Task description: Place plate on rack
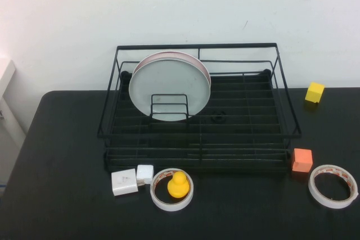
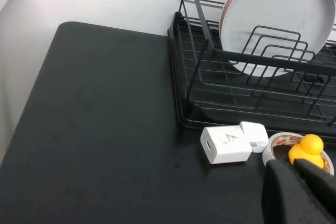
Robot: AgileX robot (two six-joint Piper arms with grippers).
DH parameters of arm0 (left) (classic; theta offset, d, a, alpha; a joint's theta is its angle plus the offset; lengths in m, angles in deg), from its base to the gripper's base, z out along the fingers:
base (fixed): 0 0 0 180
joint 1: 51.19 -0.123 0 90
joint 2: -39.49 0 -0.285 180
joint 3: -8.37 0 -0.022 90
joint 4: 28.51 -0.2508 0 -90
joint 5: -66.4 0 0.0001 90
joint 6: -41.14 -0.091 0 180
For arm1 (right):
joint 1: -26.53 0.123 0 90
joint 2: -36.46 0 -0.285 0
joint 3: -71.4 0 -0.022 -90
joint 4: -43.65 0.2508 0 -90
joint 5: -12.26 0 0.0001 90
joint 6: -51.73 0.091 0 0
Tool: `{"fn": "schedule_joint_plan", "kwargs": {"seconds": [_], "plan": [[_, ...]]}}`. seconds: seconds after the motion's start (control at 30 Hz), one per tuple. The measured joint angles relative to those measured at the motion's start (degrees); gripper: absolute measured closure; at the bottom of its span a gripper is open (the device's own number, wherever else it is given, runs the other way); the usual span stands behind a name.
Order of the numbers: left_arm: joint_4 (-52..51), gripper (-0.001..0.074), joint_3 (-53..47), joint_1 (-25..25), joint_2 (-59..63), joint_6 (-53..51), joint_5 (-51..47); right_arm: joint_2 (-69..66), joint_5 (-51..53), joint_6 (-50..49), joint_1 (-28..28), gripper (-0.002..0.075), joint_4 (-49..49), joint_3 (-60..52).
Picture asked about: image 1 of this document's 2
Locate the grey plate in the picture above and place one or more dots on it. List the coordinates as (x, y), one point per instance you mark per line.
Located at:
(168, 82)

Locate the pink plate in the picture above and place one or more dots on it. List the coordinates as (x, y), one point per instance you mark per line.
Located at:
(174, 55)

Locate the black drip tray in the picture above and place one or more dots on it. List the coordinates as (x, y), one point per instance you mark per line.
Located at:
(239, 105)

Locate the small white charger cube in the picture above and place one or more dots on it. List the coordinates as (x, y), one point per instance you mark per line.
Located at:
(145, 172)

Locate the yellow rubber duck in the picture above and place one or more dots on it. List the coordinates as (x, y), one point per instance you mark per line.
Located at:
(177, 188)

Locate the large white charger adapter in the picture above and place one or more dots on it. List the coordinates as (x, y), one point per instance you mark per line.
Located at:
(123, 183)

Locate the white tape roll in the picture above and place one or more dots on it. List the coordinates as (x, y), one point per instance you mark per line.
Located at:
(334, 203)
(171, 207)

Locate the orange cube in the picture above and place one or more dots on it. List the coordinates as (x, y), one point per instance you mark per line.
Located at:
(302, 160)

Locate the yellow cube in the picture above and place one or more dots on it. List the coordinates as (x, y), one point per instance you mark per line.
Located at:
(314, 92)

